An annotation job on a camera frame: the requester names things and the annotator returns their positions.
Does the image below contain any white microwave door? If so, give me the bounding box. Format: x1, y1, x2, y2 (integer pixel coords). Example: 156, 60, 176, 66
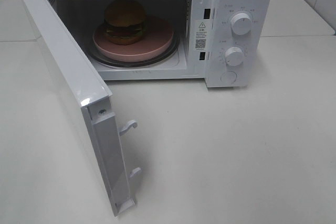
22, 0, 141, 215

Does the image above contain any pink round plate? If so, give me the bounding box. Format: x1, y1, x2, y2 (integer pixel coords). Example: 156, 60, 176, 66
92, 16, 174, 62

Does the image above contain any round white door button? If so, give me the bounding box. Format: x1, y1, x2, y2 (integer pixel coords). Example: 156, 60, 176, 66
221, 71, 237, 87

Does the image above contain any burger with lettuce and tomato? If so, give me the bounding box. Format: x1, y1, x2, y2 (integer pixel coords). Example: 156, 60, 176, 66
103, 0, 147, 45

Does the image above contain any upper white power knob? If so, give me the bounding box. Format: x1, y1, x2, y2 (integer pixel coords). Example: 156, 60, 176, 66
229, 11, 253, 36

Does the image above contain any white microwave oven body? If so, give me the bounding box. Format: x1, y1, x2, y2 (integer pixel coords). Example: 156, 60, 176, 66
48, 0, 270, 88

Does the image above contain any glass microwave turntable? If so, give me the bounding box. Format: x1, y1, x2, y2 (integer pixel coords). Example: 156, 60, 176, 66
87, 35, 180, 69

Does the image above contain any white timer knob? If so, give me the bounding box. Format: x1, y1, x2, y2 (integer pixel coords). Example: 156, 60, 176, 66
224, 47, 244, 67

